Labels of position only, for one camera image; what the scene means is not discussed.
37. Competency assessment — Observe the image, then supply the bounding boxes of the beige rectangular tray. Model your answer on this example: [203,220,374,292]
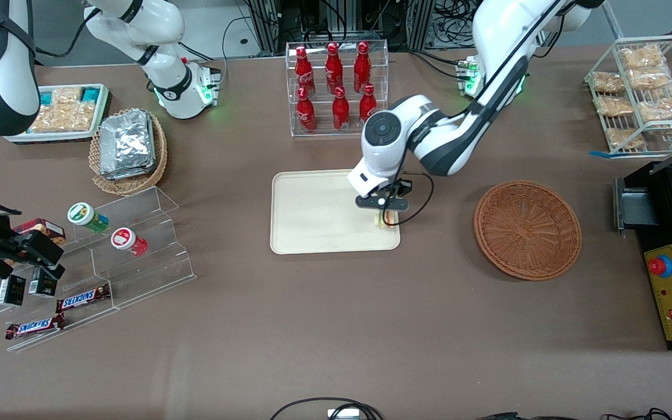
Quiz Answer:
[271,168,401,256]

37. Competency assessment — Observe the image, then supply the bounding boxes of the oval tan wicker basket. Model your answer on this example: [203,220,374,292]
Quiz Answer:
[89,108,169,196]

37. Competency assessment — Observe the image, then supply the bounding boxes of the white snack tray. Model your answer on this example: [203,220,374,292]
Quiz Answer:
[5,83,112,144]

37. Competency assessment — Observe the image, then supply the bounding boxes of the round brown wicker basket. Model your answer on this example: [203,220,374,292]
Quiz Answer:
[474,180,583,282]

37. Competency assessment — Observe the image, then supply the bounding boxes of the red-brown chocolate box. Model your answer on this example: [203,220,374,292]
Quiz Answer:
[12,218,67,246]

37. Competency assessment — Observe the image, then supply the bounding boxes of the small black box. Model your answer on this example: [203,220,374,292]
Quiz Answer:
[0,274,26,307]
[28,267,58,298]

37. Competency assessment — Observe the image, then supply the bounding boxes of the green snack cup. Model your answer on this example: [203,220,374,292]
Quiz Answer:
[68,202,110,233]

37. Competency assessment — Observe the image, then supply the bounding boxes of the brown Snickers bar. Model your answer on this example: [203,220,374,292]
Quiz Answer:
[56,284,111,314]
[5,314,65,341]

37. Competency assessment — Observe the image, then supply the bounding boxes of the red cola bottle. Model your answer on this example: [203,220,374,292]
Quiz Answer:
[325,42,344,94]
[296,87,317,132]
[353,41,372,94]
[295,47,316,97]
[359,84,377,126]
[332,86,350,132]

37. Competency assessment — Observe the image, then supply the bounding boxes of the red snack cup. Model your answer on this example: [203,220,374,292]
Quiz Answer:
[110,227,148,256]

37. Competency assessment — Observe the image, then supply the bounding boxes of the clear acrylic step display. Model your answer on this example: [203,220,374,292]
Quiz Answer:
[0,185,197,352]

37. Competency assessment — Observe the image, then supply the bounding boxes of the clear acrylic bottle rack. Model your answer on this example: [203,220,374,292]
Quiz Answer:
[286,40,389,138]

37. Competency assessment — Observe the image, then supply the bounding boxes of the silver foil packet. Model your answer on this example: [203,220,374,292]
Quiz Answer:
[100,110,155,170]
[101,157,157,181]

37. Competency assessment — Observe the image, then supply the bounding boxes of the yellow cracker bags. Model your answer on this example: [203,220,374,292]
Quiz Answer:
[30,87,96,134]

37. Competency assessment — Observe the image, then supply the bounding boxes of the grey metal block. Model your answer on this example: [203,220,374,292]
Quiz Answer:
[614,178,660,232]

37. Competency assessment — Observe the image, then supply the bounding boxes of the clear bag of snacks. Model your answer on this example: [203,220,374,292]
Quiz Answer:
[591,71,625,94]
[628,67,672,92]
[596,95,634,117]
[620,45,666,69]
[604,127,646,150]
[638,96,672,124]

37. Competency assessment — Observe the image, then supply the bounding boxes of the black control box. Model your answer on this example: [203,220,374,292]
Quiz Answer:
[613,160,672,351]

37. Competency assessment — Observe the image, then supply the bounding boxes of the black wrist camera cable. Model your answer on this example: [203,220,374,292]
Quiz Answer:
[394,0,570,227]

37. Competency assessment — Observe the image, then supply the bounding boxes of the tangled black cables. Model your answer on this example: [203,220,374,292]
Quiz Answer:
[429,0,480,50]

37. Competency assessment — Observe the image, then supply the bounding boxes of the aluminium frame structure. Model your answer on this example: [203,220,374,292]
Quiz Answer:
[243,0,436,54]

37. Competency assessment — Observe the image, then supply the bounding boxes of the black looped cable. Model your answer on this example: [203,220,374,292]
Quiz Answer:
[269,397,384,420]

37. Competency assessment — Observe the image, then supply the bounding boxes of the black cables bundle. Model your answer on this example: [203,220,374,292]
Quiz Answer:
[476,407,672,420]

